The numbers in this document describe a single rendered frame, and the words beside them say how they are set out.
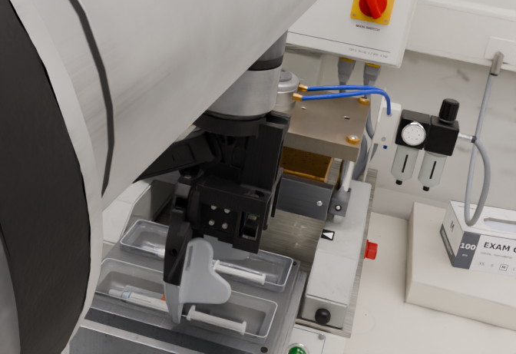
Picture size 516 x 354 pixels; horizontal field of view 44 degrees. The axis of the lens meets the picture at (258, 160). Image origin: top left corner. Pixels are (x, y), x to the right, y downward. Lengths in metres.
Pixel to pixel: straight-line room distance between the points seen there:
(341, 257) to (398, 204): 0.67
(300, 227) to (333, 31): 0.29
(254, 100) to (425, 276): 0.71
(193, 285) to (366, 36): 0.50
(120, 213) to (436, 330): 0.57
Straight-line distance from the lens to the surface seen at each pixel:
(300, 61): 1.00
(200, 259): 0.58
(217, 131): 0.51
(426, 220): 1.33
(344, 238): 0.79
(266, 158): 0.53
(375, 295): 1.15
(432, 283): 1.14
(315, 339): 0.77
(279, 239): 0.89
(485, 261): 1.21
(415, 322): 1.12
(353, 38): 0.95
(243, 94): 0.50
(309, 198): 0.78
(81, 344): 0.62
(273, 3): 0.16
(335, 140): 0.77
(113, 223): 0.80
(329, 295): 0.75
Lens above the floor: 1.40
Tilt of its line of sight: 25 degrees down
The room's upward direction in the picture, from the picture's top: 9 degrees clockwise
